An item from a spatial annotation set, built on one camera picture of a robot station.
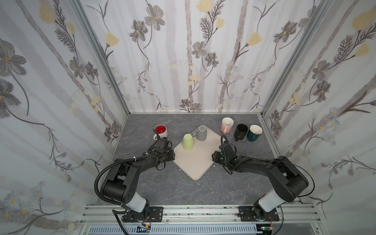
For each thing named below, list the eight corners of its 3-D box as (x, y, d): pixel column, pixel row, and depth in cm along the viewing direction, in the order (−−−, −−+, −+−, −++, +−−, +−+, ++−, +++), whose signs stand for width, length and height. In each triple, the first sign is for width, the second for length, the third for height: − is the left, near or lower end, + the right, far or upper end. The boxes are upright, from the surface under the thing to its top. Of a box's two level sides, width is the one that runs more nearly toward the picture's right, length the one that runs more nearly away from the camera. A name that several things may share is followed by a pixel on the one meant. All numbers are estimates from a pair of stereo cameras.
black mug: (235, 141, 105) (238, 134, 97) (232, 131, 111) (236, 123, 103) (245, 141, 105) (249, 134, 97) (242, 131, 111) (246, 123, 103)
